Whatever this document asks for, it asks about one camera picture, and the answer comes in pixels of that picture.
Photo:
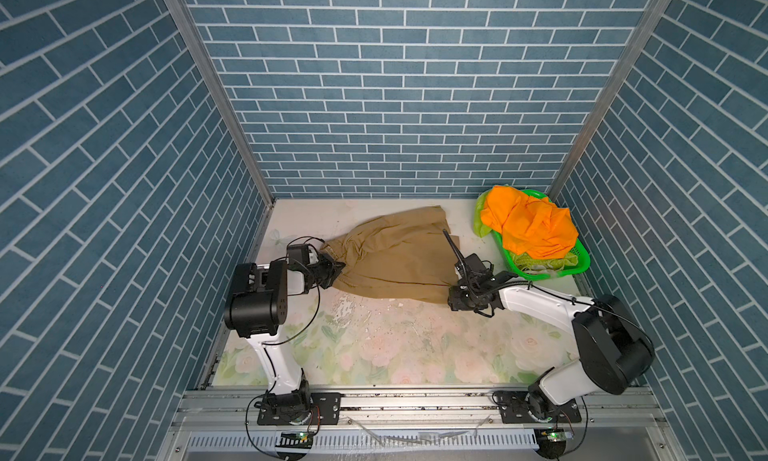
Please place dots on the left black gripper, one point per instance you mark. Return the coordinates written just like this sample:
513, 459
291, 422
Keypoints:
331, 267

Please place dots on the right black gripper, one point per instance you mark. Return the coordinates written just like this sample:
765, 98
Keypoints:
453, 299

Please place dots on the tan drawstring shorts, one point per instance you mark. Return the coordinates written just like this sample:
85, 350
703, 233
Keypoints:
399, 255

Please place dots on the green perforated plastic basket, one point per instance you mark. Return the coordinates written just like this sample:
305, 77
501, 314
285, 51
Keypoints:
558, 263

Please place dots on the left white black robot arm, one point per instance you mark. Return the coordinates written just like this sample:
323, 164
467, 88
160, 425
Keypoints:
257, 308

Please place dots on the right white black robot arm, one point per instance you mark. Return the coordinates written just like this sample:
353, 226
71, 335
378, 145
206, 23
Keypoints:
612, 350

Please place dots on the orange shorts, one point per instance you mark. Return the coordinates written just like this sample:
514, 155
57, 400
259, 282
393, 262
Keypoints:
528, 225

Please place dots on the light green garment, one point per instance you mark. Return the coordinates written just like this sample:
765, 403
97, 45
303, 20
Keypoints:
540, 263

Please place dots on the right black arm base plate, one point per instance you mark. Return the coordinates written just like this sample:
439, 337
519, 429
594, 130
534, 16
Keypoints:
519, 407

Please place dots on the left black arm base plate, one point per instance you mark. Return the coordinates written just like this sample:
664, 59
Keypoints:
300, 408

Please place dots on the aluminium front rail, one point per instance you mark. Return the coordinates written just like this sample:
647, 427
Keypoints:
423, 407

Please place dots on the right aluminium corner post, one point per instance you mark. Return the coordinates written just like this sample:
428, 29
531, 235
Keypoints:
620, 72

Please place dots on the aluminium corner post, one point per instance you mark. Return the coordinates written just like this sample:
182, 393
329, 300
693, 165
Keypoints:
184, 21
620, 72

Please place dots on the left aluminium corner post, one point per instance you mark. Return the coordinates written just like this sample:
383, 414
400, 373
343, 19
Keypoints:
184, 21

